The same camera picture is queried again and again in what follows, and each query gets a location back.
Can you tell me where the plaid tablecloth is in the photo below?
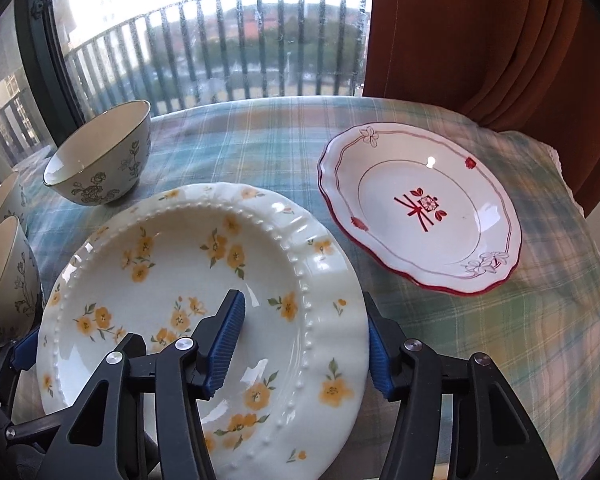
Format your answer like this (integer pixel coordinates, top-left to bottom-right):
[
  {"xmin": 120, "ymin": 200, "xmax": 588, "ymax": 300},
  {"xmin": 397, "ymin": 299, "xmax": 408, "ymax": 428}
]
[{"xmin": 10, "ymin": 95, "xmax": 600, "ymax": 480}]

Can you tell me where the balcony railing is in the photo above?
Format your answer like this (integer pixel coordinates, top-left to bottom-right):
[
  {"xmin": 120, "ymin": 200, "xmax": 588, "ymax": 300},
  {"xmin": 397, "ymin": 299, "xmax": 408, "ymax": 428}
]
[{"xmin": 0, "ymin": 0, "xmax": 373, "ymax": 161}]

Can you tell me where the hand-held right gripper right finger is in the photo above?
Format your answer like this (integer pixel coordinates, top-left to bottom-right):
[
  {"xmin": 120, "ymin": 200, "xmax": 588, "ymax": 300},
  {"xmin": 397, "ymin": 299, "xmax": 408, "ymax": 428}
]
[{"xmin": 362, "ymin": 291, "xmax": 561, "ymax": 480}]

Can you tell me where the apartment building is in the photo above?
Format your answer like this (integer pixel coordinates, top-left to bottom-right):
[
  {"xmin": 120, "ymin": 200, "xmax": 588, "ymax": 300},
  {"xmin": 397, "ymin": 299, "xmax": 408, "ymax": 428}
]
[{"xmin": 0, "ymin": 40, "xmax": 36, "ymax": 161}]

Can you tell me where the white lace cloth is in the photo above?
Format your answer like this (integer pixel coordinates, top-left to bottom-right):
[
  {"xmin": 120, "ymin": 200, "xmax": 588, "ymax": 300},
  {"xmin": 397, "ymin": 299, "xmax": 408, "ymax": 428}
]
[{"xmin": 542, "ymin": 141, "xmax": 590, "ymax": 217}]

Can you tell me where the orange curtain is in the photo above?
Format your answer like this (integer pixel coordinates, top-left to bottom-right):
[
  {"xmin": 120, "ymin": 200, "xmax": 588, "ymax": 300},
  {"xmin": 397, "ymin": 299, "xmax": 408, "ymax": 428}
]
[{"xmin": 362, "ymin": 0, "xmax": 600, "ymax": 218}]

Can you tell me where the floral ceramic bowl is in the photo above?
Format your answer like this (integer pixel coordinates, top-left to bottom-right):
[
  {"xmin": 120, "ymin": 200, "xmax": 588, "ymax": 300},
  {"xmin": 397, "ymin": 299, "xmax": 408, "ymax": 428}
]
[
  {"xmin": 0, "ymin": 216, "xmax": 43, "ymax": 348},
  {"xmin": 0, "ymin": 170, "xmax": 28, "ymax": 233},
  {"xmin": 42, "ymin": 100, "xmax": 152, "ymax": 206}
]

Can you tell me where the red trimmed white plate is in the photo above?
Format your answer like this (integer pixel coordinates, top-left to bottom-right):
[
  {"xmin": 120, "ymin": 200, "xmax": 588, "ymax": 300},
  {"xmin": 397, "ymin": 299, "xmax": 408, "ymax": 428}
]
[{"xmin": 317, "ymin": 122, "xmax": 523, "ymax": 297}]

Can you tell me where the yellow floral ribbed plate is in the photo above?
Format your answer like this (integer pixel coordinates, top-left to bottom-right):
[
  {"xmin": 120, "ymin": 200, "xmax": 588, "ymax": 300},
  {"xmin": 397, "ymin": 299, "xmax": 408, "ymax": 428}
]
[{"xmin": 35, "ymin": 183, "xmax": 371, "ymax": 480}]

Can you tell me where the dark green window frame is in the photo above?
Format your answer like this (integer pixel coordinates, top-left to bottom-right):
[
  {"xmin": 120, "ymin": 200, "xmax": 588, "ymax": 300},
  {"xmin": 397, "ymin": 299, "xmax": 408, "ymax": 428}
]
[{"xmin": 0, "ymin": 0, "xmax": 88, "ymax": 196}]

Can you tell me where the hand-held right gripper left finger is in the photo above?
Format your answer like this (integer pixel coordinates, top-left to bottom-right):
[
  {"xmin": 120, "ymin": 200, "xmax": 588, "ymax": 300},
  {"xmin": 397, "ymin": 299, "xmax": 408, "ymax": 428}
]
[{"xmin": 42, "ymin": 289, "xmax": 247, "ymax": 480}]

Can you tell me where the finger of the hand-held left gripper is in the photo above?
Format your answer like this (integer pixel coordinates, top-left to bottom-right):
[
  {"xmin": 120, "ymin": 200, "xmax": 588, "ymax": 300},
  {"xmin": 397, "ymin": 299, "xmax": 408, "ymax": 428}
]
[
  {"xmin": 2, "ymin": 407, "xmax": 73, "ymax": 443},
  {"xmin": 0, "ymin": 329, "xmax": 41, "ymax": 423}
]

